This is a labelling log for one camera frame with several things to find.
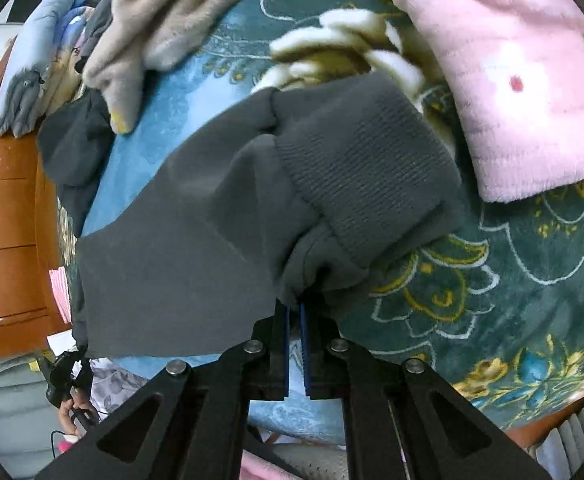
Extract grey sweatpants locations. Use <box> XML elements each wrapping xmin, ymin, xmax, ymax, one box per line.
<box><xmin>72</xmin><ymin>72</ymin><xmax>465</xmax><ymax>358</ymax></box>

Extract left hand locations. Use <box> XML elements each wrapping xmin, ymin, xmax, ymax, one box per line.
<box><xmin>58</xmin><ymin>388</ymin><xmax>99</xmax><ymax>437</ymax></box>

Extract grey patterned quilt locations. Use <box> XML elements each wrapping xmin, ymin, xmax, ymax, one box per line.
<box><xmin>90</xmin><ymin>358</ymin><xmax>147</xmax><ymax>417</ymax></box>

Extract wooden headboard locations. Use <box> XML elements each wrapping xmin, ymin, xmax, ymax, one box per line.
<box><xmin>0</xmin><ymin>62</ymin><xmax>68</xmax><ymax>359</ymax></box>

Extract blue floral bed blanket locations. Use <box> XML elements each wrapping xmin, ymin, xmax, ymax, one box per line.
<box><xmin>84</xmin><ymin>0</ymin><xmax>584</xmax><ymax>429</ymax></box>

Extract dark grey garment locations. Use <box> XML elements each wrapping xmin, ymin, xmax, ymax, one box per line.
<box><xmin>36</xmin><ymin>89</ymin><xmax>115</xmax><ymax>236</ymax></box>

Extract folded blue grey bedding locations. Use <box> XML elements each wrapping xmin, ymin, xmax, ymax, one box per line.
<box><xmin>0</xmin><ymin>0</ymin><xmax>101</xmax><ymax>138</ymax></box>

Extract beige fluffy garment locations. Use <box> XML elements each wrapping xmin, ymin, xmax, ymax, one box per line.
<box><xmin>83</xmin><ymin>0</ymin><xmax>239</xmax><ymax>134</ymax></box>

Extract pink fluffy garment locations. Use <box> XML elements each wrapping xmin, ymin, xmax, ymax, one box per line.
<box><xmin>393</xmin><ymin>0</ymin><xmax>584</xmax><ymax>203</ymax></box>

